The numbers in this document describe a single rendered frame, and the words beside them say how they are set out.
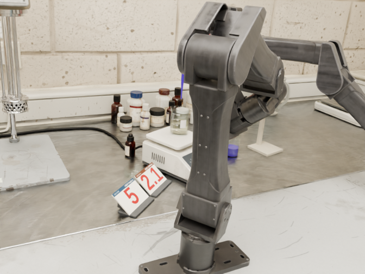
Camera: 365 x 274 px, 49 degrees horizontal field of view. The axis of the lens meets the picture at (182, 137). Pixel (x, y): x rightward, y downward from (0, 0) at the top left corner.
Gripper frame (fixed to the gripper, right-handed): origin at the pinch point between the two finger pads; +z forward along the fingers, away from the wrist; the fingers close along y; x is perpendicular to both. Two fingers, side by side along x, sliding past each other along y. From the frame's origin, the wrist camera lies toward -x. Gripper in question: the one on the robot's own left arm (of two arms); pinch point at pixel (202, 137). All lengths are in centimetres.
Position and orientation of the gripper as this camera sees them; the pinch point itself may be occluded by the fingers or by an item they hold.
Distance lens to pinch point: 95.9
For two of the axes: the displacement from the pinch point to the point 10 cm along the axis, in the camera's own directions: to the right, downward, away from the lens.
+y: -6.3, 2.5, -7.4
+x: 4.5, 8.9, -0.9
